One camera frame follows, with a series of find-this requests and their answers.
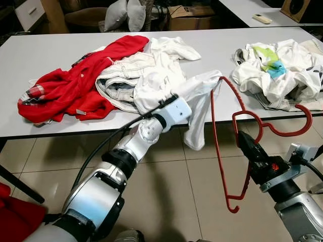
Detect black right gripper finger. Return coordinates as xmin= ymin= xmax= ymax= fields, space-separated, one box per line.
xmin=237 ymin=131 xmax=255 ymax=161
xmin=243 ymin=132 xmax=264 ymax=159

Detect red clothes hanger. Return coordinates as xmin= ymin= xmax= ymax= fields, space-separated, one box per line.
xmin=210 ymin=76 xmax=314 ymax=214

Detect plain white shirt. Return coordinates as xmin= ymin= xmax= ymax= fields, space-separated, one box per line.
xmin=132 ymin=36 xmax=224 ymax=152

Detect white shirt green blue print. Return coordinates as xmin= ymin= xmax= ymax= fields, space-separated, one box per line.
xmin=232 ymin=39 xmax=323 ymax=110

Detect white remote control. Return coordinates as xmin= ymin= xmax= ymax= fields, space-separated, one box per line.
xmin=252 ymin=14 xmax=274 ymax=25

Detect grey background table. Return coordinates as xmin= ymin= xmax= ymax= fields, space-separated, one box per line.
xmin=217 ymin=0 xmax=323 ymax=29

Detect open brown cardboard box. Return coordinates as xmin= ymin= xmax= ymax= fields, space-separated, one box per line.
xmin=168 ymin=5 xmax=219 ymax=31

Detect white jeans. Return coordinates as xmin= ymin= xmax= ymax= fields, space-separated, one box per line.
xmin=95 ymin=50 xmax=175 ymax=113

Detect black wooden speaker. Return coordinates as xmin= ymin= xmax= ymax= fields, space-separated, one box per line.
xmin=280 ymin=0 xmax=311 ymax=23

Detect grey robot left leg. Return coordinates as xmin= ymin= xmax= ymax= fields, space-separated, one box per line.
xmin=114 ymin=229 xmax=145 ymax=242

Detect grey pillow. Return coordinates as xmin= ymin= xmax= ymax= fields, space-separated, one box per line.
xmin=126 ymin=0 xmax=148 ymax=32
xmin=103 ymin=0 xmax=129 ymax=32

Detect red jacket plaid lining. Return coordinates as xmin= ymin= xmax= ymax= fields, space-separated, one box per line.
xmin=18 ymin=34 xmax=151 ymax=126

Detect brown armchair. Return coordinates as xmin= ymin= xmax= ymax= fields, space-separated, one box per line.
xmin=41 ymin=0 xmax=109 ymax=34

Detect grey table black legs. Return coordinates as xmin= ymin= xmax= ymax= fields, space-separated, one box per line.
xmin=0 ymin=26 xmax=323 ymax=205

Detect red cloth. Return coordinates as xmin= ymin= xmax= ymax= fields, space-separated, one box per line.
xmin=0 ymin=183 xmax=47 ymax=242

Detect white drawer box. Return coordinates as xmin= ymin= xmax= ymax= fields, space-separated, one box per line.
xmin=14 ymin=0 xmax=47 ymax=32

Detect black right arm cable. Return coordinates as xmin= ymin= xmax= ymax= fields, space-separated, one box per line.
xmin=295 ymin=154 xmax=323 ymax=183

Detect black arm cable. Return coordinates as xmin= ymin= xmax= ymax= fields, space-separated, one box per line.
xmin=72 ymin=96 xmax=180 ymax=195
xmin=295 ymin=154 xmax=323 ymax=183

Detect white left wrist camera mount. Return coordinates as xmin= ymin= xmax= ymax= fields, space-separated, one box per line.
xmin=159 ymin=96 xmax=193 ymax=128

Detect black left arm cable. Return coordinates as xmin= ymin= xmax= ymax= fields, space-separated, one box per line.
xmin=72 ymin=96 xmax=180 ymax=195

